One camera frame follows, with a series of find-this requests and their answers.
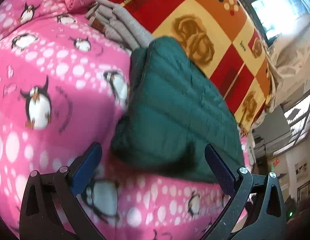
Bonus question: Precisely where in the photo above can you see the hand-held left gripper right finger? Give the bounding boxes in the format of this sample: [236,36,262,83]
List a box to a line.
[199,143,288,240]

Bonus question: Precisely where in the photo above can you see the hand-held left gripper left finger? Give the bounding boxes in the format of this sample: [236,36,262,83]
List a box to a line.
[19,142,108,240]

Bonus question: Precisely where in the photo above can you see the green quilted jacket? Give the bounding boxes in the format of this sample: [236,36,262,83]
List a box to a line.
[110,36,246,184]

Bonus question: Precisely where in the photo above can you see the grey folded clothes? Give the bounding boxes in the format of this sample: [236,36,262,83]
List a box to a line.
[84,0,156,53]

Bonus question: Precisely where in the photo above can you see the barred window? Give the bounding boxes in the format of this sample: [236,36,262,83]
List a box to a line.
[272,92,310,156]

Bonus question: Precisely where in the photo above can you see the pink penguin print blanket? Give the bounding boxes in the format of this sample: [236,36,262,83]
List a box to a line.
[0,0,252,240]

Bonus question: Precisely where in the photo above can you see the beige crumpled cloth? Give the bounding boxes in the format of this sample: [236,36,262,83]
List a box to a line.
[266,12,310,111]

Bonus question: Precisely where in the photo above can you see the red orange checkered rose blanket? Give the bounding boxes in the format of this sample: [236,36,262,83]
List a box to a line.
[105,0,276,136]

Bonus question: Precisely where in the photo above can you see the wall poster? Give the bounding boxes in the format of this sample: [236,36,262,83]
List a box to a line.
[295,162,309,183]

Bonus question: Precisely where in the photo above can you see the framed wall picture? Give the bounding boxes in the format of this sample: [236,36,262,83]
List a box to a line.
[297,181,310,203]

